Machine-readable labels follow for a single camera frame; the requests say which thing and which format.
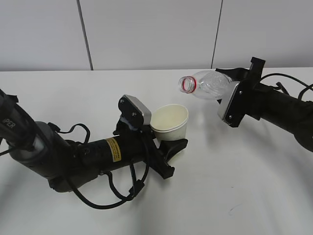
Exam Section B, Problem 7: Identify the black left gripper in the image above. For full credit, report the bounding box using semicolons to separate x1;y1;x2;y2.
114;117;188;179

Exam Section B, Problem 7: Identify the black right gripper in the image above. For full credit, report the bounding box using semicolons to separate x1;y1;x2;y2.
215;57;265;127

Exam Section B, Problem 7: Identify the white paper cup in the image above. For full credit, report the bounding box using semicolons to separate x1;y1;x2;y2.
150;104;189;142

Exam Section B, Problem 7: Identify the clear water bottle red label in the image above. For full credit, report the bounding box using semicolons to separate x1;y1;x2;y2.
178;70;232;100

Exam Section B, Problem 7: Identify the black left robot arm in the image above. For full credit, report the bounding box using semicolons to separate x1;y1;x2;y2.
0;93;188;192

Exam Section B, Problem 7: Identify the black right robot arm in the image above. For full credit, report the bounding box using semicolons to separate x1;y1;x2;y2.
216;57;313;151

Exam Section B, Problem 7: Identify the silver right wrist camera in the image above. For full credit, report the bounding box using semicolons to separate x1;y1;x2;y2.
218;81;245;128

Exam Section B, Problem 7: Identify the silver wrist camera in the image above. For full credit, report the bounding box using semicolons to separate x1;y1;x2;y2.
118;94;152;131
218;81;245;128

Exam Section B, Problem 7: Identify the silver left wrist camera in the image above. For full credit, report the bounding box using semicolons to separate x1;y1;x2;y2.
118;94;152;131

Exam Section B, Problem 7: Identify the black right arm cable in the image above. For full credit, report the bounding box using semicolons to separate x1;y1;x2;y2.
260;72;313;101

